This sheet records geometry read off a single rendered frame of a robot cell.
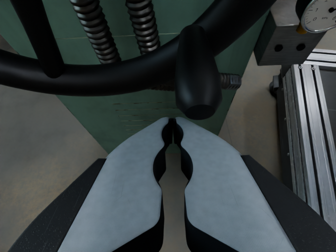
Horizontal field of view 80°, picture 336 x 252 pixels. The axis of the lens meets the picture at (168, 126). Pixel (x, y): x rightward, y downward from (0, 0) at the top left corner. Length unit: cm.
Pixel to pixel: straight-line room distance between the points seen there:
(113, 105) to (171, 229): 50
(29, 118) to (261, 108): 111
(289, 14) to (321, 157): 48
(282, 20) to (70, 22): 32
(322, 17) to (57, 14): 37
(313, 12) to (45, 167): 98
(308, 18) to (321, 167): 49
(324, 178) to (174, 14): 59
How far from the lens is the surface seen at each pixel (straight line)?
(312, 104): 84
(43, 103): 120
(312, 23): 34
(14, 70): 20
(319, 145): 77
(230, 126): 95
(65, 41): 42
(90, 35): 23
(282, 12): 39
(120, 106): 55
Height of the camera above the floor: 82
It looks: 62 degrees down
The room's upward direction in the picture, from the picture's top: 6 degrees counter-clockwise
